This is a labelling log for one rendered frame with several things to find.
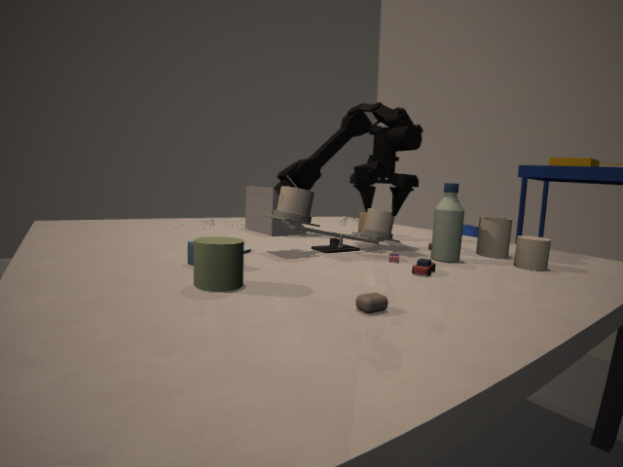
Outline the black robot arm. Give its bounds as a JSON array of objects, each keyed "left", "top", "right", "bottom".
[{"left": 274, "top": 102, "right": 423, "bottom": 195}]

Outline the small red toy car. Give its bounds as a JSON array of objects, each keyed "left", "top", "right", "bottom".
[{"left": 412, "top": 259, "right": 435, "bottom": 276}]

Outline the olive green cylinder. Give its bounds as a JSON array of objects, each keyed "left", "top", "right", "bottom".
[{"left": 194, "top": 236, "right": 244, "bottom": 292}]

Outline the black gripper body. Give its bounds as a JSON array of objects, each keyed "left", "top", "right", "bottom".
[{"left": 350, "top": 151, "right": 419, "bottom": 189}]

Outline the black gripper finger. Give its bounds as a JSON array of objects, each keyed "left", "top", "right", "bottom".
[
  {"left": 353, "top": 185, "right": 376, "bottom": 212},
  {"left": 390, "top": 188, "right": 414, "bottom": 216}
]

